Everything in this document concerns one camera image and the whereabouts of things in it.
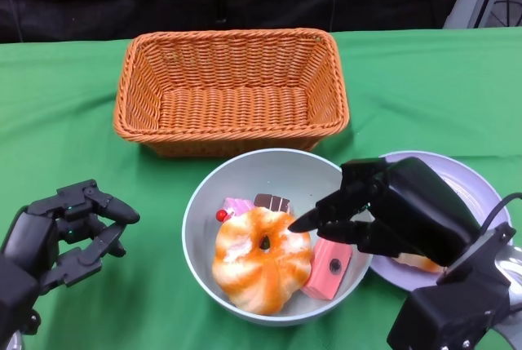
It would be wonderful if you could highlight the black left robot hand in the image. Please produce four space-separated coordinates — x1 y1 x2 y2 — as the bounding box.
0 179 141 292

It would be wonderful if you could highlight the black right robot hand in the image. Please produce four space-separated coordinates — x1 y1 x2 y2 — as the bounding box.
288 157 482 268

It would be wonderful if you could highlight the oval orange striped bread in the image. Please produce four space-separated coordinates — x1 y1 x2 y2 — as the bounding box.
391 252 444 274

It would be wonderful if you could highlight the grey-green round bowl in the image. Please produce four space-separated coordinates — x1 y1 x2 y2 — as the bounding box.
181 148 374 326

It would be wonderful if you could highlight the ring-shaped orange striped bread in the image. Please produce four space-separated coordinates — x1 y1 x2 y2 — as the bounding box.
211 207 314 315

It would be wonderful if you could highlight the lavender round plate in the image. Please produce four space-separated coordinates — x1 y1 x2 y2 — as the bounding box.
366 150 513 296

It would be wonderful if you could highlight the pink cake slice black dot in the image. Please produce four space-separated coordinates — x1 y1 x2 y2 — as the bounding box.
300 238 352 300

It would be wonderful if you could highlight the brown chocolate cake piece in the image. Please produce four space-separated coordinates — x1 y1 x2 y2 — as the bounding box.
253 193 290 215

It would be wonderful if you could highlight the pink cake with red cherry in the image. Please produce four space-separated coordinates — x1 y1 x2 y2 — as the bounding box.
215 197 256 224

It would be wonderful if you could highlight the orange wicker basket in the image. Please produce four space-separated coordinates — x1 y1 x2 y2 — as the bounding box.
113 28 351 158

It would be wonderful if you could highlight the green tablecloth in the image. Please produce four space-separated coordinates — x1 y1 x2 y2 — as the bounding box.
0 27 522 350

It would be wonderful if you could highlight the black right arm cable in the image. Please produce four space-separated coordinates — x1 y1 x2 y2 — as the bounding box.
479 192 522 237

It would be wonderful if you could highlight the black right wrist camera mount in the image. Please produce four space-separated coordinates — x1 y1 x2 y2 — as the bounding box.
386 280 511 350

